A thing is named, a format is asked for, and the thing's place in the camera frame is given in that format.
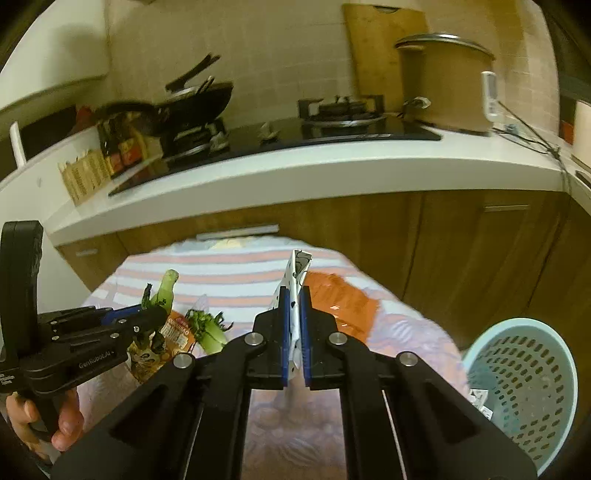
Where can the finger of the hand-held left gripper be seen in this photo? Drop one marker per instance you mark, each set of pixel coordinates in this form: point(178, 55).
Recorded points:
point(122, 314)
point(143, 323)

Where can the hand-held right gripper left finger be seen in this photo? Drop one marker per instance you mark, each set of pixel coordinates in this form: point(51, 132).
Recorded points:
point(285, 323)

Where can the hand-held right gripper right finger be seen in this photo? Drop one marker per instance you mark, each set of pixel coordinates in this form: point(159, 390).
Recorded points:
point(305, 332)

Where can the green bok choy piece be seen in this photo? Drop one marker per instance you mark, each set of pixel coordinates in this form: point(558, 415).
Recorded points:
point(210, 334)
point(166, 288)

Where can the polka dot paper wrapper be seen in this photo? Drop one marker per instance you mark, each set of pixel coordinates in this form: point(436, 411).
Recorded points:
point(295, 272)

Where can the white crushed milk carton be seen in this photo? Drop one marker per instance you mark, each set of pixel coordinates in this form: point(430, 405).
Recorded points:
point(480, 399)

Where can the light blue plastic basket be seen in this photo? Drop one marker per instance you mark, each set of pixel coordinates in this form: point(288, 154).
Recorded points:
point(554, 369)

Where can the person's left hand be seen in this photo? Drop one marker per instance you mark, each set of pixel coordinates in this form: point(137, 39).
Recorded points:
point(69, 422)

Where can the orange printed snack packet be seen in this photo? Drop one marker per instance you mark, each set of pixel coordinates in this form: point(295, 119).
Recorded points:
point(178, 337)

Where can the orange foil packet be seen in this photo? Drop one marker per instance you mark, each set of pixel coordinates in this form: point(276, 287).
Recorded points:
point(341, 300)

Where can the pink patterned blanket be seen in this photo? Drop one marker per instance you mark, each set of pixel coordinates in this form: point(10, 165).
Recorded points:
point(258, 267)

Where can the woven bamboo holder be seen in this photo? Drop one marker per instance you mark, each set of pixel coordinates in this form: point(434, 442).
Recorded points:
point(83, 177)

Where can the wooden lower cabinets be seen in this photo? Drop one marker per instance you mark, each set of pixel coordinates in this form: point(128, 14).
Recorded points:
point(438, 240)

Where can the dark sauce bottle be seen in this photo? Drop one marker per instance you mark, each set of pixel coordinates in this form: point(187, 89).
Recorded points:
point(131, 147)
point(111, 152)

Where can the black glass gas stove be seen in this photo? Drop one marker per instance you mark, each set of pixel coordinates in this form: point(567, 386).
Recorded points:
point(323, 134)

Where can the black wok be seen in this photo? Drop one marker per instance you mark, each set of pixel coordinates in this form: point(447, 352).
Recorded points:
point(198, 104)

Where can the range hood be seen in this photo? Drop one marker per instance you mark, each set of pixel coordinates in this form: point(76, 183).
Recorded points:
point(55, 46)

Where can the beige rice cooker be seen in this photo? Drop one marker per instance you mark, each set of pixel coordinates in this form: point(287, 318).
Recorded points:
point(452, 87)

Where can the wooden cutting board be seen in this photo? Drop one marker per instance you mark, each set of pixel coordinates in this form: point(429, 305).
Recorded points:
point(374, 46)

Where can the white electric kettle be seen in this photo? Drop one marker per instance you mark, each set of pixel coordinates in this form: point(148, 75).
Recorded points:
point(581, 129)

